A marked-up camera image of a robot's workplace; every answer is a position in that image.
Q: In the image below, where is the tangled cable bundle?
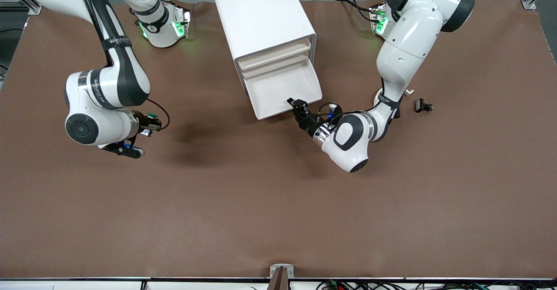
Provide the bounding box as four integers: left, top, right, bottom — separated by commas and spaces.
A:
315, 280, 557, 290

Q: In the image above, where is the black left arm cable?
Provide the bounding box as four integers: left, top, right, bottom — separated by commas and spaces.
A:
305, 102, 349, 127

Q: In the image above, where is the black base power cable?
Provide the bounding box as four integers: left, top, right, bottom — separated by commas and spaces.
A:
337, 0, 376, 21

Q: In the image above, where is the white table edge rail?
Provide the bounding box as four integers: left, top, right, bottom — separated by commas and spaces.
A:
0, 277, 557, 290

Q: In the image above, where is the white cabinet drawer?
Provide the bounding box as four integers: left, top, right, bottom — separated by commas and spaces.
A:
242, 58, 323, 121
240, 48, 312, 79
238, 38, 311, 70

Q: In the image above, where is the brown table cover mat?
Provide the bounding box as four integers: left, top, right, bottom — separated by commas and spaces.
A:
0, 0, 557, 280

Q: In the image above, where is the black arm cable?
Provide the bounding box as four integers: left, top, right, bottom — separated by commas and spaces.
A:
146, 98, 171, 130
305, 102, 349, 127

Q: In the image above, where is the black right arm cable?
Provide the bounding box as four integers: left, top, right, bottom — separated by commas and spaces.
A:
146, 98, 171, 130

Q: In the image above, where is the grey camera post bracket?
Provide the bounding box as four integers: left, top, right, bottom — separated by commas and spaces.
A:
267, 264, 295, 290

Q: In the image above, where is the white drawer cabinet housing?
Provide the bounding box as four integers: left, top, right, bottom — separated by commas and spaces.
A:
211, 0, 317, 99

